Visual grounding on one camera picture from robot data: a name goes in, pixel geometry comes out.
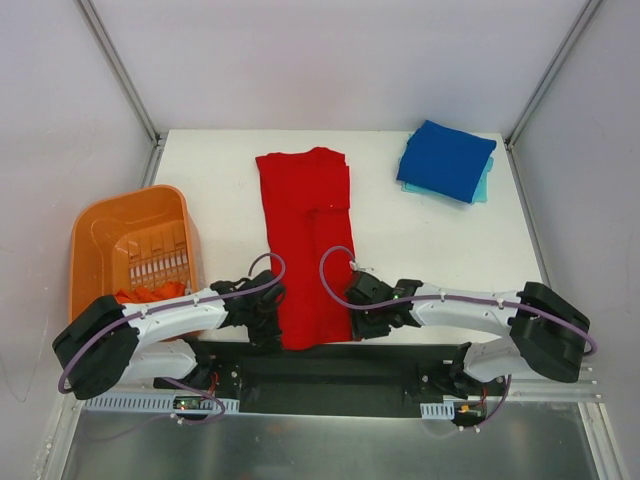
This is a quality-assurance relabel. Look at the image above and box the red t-shirt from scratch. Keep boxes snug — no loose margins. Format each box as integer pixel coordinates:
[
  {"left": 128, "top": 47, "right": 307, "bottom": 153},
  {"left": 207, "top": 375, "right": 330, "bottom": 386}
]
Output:
[{"left": 256, "top": 147, "right": 354, "bottom": 351}]

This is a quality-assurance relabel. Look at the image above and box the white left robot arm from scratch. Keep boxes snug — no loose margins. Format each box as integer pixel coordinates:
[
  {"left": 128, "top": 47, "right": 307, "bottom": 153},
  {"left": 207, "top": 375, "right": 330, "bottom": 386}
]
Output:
[{"left": 52, "top": 270, "right": 286, "bottom": 400}]

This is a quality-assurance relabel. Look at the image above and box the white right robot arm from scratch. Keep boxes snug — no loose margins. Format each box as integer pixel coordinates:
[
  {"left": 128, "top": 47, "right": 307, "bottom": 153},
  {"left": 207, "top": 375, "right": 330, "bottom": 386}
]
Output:
[{"left": 345, "top": 271, "right": 593, "bottom": 398}]

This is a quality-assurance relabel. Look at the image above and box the orange t-shirt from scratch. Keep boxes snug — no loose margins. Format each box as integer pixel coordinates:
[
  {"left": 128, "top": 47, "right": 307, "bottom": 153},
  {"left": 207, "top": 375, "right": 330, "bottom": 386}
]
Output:
[{"left": 114, "top": 281, "right": 186, "bottom": 304}]

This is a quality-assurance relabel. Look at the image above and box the teal folded t-shirt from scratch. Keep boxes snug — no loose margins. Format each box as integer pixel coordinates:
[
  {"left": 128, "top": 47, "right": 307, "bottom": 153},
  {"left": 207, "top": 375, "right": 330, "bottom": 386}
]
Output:
[{"left": 401, "top": 157, "right": 494, "bottom": 204}]

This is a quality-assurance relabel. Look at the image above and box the blue folded t-shirt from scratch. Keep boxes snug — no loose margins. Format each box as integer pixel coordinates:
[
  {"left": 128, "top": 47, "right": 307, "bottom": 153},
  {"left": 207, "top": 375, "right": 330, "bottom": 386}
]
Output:
[{"left": 396, "top": 120, "right": 497, "bottom": 204}]

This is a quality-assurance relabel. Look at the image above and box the orange plastic basket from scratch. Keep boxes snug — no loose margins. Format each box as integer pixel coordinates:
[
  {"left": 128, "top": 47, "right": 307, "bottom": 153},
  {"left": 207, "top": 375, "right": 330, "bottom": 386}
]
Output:
[{"left": 68, "top": 185, "right": 205, "bottom": 322}]

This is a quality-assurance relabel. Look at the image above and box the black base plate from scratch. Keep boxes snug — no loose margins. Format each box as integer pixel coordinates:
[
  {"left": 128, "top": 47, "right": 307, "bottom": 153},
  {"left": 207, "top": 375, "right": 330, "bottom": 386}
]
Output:
[{"left": 180, "top": 341, "right": 505, "bottom": 418}]

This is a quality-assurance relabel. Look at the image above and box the white slotted cable duct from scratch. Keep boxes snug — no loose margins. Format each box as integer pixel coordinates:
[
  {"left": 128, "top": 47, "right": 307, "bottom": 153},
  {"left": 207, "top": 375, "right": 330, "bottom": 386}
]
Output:
[{"left": 84, "top": 392, "right": 240, "bottom": 415}]

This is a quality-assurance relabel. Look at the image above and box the left aluminium frame post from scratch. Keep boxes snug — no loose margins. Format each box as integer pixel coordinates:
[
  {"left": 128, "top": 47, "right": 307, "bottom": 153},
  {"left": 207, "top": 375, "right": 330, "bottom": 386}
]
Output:
[{"left": 74, "top": 0, "right": 166, "bottom": 188}]

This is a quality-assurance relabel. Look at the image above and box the aluminium frame post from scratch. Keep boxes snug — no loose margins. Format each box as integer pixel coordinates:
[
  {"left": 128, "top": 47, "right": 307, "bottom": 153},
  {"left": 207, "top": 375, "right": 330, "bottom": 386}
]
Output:
[
  {"left": 74, "top": 0, "right": 166, "bottom": 188},
  {"left": 504, "top": 0, "right": 606, "bottom": 151}
]

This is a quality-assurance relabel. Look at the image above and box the right aluminium frame post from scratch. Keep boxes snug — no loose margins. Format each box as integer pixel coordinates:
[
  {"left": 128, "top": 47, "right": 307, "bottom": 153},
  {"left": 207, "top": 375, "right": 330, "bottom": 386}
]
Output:
[{"left": 504, "top": 0, "right": 606, "bottom": 151}]

